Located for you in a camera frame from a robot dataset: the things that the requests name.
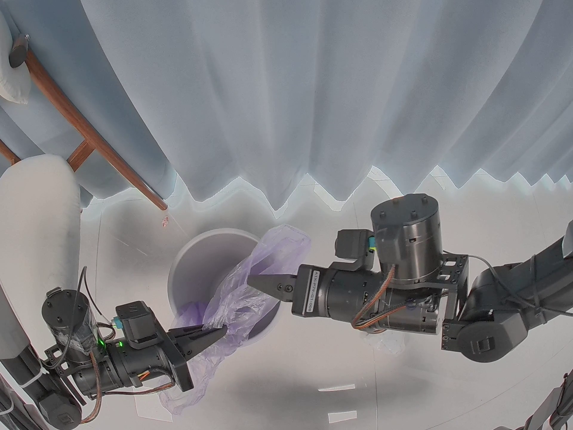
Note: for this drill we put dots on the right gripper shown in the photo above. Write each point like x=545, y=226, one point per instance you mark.
x=344, y=294

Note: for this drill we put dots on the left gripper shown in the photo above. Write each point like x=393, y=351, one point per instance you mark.
x=143, y=365

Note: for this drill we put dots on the purple plastic bag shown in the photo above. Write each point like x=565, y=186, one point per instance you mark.
x=232, y=294

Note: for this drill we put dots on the white paper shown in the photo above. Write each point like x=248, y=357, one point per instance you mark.
x=389, y=343

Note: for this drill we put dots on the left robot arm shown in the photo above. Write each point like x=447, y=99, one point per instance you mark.
x=67, y=320

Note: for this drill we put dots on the white trash bin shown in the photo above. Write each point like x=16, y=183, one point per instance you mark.
x=201, y=258

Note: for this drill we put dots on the small pink scrap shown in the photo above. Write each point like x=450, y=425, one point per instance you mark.
x=164, y=222

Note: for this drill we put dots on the white cushioned wooden chair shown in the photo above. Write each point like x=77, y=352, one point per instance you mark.
x=40, y=217

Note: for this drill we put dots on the pale blue curtain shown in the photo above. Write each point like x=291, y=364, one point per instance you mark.
x=76, y=52
x=313, y=83

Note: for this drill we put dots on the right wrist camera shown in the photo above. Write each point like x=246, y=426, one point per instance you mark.
x=353, y=244

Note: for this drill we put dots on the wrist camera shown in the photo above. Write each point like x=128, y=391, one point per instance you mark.
x=138, y=320
x=353, y=244

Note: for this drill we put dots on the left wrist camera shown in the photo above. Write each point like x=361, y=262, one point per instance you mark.
x=138, y=320

